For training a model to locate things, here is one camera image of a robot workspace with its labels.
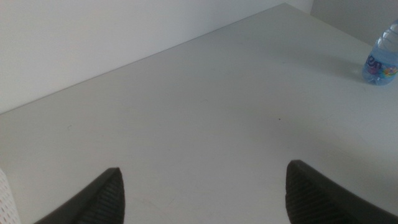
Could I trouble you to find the clear blue water bottle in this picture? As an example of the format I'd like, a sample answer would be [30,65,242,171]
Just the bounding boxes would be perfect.
[361,19,398,86]

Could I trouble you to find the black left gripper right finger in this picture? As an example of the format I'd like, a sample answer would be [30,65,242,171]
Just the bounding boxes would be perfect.
[285,159,398,224]

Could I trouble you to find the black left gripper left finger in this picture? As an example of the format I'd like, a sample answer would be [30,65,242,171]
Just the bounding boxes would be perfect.
[32,167,126,224]

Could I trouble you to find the white perforated plastic basket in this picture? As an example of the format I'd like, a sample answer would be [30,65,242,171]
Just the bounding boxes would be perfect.
[0,167,22,224]

